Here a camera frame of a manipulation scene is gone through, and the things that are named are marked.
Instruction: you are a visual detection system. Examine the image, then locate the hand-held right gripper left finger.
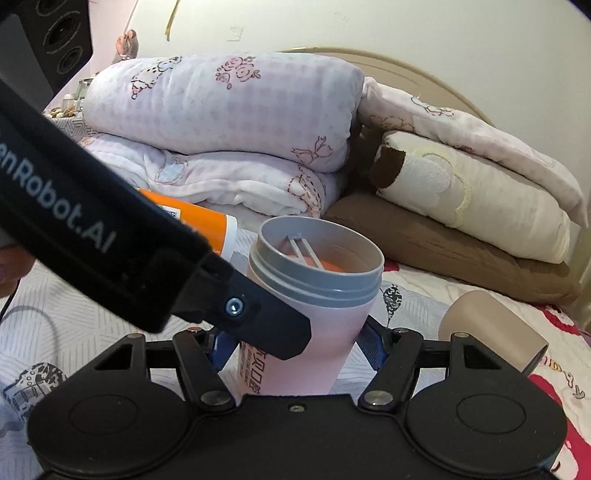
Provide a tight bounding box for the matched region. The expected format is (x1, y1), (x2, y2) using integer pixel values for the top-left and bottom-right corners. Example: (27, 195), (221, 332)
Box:
(93, 327), (242, 413)

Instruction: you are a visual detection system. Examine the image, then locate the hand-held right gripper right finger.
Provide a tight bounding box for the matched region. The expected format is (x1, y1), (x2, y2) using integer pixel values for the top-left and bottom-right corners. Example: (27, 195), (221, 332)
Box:
(355, 321), (509, 412)

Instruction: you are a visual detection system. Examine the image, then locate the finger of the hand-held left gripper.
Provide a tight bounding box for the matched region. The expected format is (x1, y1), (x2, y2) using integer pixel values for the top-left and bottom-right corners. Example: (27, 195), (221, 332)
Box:
(174, 253), (312, 361)

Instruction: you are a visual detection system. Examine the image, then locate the pink cup with grey rim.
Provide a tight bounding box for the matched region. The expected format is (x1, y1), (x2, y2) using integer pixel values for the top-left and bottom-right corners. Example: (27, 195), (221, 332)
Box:
(237, 217), (385, 398)

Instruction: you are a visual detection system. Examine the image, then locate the beige cup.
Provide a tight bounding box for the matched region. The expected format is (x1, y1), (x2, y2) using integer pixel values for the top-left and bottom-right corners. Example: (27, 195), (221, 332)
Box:
(438, 289), (550, 374)

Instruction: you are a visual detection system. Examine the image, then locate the printed bed sheet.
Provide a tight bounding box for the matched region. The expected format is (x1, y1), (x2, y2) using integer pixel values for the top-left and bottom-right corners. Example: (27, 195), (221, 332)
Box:
(0, 216), (591, 480)

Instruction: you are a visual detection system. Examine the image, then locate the orange and white bottle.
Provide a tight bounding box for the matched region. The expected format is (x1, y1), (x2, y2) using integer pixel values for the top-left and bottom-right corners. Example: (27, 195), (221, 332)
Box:
(137, 188), (239, 260)

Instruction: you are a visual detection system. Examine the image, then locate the folded pink floral quilt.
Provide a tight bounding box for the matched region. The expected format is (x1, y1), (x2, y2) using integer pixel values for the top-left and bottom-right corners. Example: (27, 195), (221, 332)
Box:
(78, 52), (366, 220)

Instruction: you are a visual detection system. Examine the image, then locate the pink hanging ornament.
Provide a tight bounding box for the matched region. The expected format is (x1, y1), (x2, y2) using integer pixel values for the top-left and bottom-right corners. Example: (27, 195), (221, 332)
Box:
(117, 28), (140, 61)

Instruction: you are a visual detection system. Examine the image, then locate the cream pillow with brown patch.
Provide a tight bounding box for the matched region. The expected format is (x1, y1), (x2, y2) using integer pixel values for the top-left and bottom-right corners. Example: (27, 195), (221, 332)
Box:
(371, 130), (574, 265)

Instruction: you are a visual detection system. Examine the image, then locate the black speaker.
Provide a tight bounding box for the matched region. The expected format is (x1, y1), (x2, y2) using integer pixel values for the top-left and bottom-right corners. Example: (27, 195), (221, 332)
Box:
(20, 0), (96, 96)

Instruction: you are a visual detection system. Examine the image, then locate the pink floral blanket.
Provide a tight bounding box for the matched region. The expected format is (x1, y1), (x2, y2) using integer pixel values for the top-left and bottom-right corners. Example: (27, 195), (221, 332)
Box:
(357, 76), (584, 228)

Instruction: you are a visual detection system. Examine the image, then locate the beige headboard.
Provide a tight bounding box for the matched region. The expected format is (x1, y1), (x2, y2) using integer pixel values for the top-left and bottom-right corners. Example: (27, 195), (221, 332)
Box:
(281, 45), (498, 128)

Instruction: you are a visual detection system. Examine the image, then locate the black cable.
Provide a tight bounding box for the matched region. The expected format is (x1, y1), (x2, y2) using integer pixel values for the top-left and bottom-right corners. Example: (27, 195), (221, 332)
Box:
(0, 277), (66, 370)

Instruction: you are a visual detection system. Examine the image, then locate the yellow wall tape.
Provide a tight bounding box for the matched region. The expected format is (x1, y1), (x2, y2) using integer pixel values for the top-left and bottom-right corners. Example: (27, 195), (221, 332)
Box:
(163, 0), (184, 41)

